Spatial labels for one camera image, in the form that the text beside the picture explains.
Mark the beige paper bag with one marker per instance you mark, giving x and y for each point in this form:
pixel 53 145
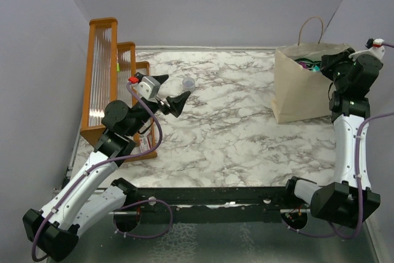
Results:
pixel 300 93

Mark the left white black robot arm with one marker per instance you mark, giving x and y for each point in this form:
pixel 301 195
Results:
pixel 55 229

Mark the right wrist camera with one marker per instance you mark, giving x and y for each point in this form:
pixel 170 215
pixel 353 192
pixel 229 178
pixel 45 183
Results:
pixel 374 47

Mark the teal snack packet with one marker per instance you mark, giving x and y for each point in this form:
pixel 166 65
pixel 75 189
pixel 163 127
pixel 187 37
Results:
pixel 315 69

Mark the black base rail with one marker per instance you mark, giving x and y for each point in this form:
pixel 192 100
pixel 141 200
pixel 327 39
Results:
pixel 208 205

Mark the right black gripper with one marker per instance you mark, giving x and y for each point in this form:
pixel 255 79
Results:
pixel 329 61

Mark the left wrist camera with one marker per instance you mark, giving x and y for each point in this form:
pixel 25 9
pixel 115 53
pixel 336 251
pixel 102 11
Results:
pixel 146 86

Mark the magenta snack packet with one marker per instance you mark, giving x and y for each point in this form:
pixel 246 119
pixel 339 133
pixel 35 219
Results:
pixel 304 64

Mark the wooden tiered display rack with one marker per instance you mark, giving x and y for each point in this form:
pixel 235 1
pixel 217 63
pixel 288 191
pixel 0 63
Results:
pixel 109 66

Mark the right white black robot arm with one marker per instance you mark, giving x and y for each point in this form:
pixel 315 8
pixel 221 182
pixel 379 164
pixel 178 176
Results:
pixel 348 200

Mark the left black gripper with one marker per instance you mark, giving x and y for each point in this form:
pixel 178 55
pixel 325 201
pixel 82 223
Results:
pixel 176 104

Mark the small clear plastic cup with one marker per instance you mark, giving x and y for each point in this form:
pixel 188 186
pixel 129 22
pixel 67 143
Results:
pixel 188 84

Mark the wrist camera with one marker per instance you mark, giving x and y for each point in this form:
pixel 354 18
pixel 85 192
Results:
pixel 374 47
pixel 146 86

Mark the red white label card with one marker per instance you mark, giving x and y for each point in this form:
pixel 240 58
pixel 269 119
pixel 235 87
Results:
pixel 146 142

